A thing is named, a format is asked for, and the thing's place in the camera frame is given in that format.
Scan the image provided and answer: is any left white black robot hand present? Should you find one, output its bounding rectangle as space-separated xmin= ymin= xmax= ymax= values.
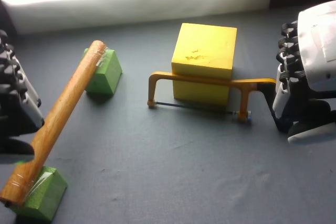
xmin=0 ymin=28 xmax=45 ymax=166

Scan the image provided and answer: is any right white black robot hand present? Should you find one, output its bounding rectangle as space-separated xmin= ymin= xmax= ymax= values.
xmin=271 ymin=0 xmax=336 ymax=144

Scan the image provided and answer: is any round wooden rod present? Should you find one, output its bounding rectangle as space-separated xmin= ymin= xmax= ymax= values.
xmin=0 ymin=40 xmax=107 ymax=207

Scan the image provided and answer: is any yellow frame hacksaw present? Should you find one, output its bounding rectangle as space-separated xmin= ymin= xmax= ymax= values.
xmin=147 ymin=71 xmax=287 ymax=132

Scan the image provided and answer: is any green wedge block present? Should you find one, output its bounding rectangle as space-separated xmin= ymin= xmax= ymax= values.
xmin=83 ymin=47 xmax=123 ymax=95
xmin=10 ymin=165 xmax=68 ymax=222

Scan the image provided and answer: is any yellow wooden cube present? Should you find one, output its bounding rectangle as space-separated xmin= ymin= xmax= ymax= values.
xmin=171 ymin=23 xmax=238 ymax=105

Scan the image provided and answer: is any white backdrop sheet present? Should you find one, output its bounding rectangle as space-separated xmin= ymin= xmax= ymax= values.
xmin=0 ymin=0 xmax=274 ymax=35

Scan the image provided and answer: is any grey table cloth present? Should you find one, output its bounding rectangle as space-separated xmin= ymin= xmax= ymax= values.
xmin=0 ymin=6 xmax=336 ymax=224

